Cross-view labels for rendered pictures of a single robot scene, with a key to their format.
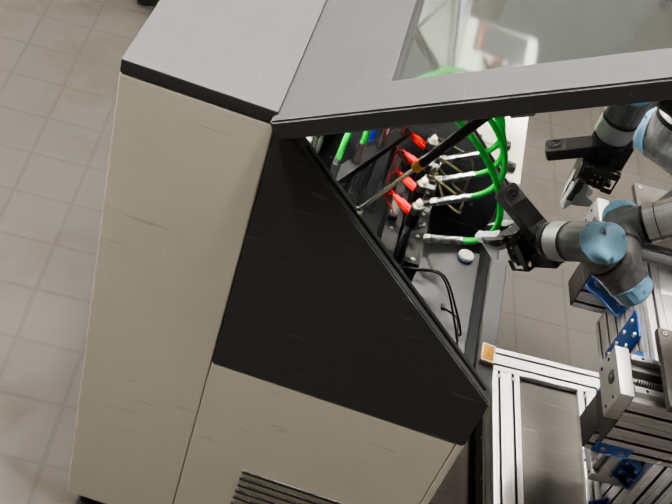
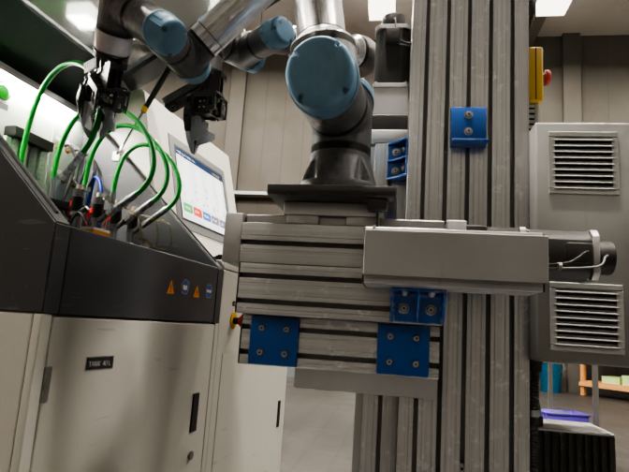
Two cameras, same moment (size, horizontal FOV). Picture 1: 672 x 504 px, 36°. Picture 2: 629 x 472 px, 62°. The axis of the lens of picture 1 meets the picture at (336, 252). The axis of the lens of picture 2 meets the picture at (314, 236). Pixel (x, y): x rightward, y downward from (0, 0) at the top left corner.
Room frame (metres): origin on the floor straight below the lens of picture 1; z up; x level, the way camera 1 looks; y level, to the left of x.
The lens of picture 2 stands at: (0.67, -1.12, 0.80)
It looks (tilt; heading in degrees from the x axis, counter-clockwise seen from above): 10 degrees up; 18
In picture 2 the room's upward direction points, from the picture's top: 4 degrees clockwise
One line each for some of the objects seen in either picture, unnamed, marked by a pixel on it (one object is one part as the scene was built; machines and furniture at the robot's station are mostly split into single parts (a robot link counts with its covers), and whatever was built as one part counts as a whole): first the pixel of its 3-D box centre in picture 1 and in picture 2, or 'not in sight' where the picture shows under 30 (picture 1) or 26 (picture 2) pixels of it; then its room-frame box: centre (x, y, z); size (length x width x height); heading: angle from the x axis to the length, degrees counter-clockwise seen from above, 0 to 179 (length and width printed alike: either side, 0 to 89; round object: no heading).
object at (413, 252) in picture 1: (401, 231); not in sight; (1.86, -0.13, 0.91); 0.34 x 0.10 x 0.15; 2
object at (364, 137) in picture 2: not in sight; (342, 116); (1.61, -0.86, 1.20); 0.13 x 0.12 x 0.14; 3
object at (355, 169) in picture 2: not in sight; (339, 175); (1.62, -0.86, 1.09); 0.15 x 0.15 x 0.10
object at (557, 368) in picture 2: not in sight; (551, 376); (10.32, -2.25, 0.24); 0.42 x 0.38 x 0.49; 99
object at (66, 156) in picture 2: not in sight; (65, 179); (1.97, 0.14, 1.20); 0.13 x 0.03 x 0.31; 2
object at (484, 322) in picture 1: (483, 307); (150, 285); (1.75, -0.37, 0.87); 0.62 x 0.04 x 0.16; 2
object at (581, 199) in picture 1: (578, 199); (197, 133); (1.77, -0.45, 1.25); 0.06 x 0.03 x 0.09; 92
